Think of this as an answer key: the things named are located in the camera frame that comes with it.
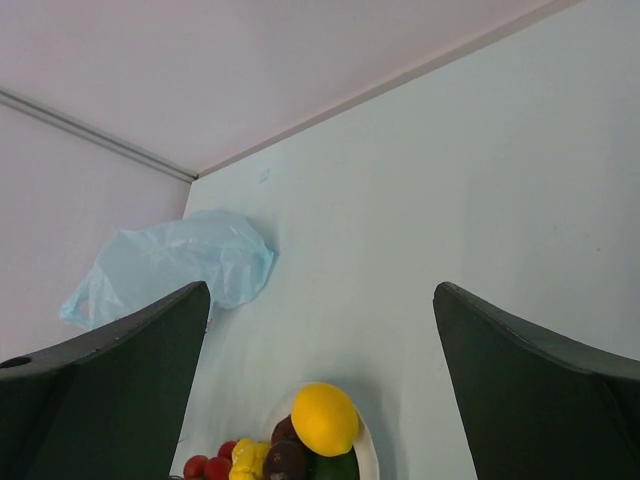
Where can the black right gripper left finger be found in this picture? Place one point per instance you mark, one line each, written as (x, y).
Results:
(108, 404)

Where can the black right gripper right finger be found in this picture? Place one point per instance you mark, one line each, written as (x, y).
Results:
(535, 404)

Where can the red fake strawberry bunch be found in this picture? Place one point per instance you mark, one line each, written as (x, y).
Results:
(201, 467)

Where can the yellow fake pear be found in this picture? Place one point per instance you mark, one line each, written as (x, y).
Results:
(248, 458)

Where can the dark red fake fruit slice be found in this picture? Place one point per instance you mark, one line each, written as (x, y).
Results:
(284, 431)

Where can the light blue printed plastic bag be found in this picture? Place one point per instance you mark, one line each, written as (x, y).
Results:
(137, 268)

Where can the dark green fake avocado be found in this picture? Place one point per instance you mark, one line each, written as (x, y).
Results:
(341, 467)

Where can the yellow fake lemon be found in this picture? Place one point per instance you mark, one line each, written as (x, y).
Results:
(325, 419)

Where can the white paper plate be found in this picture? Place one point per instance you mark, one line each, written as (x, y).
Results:
(364, 448)

